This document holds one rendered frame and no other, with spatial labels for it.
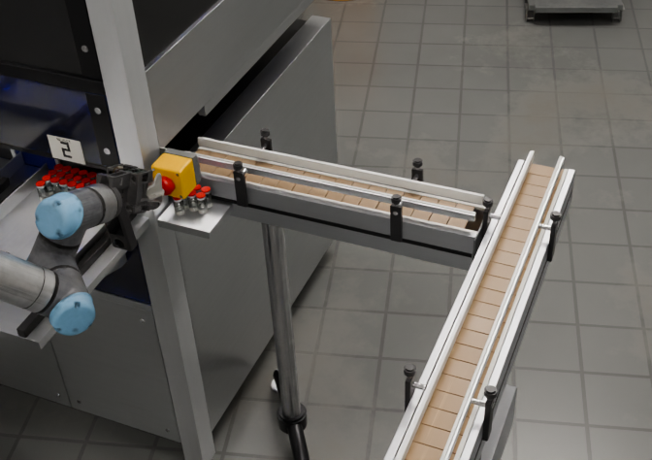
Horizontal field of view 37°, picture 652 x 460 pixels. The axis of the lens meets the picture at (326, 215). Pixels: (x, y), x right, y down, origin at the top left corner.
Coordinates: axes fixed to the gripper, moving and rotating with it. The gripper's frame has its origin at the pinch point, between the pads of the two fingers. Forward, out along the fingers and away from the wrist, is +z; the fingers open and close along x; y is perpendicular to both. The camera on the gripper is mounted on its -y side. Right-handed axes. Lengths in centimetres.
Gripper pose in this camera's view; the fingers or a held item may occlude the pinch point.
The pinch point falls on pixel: (157, 194)
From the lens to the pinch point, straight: 200.2
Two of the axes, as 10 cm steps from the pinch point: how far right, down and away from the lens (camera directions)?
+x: -9.2, -2.1, 3.3
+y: 1.2, -9.6, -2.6
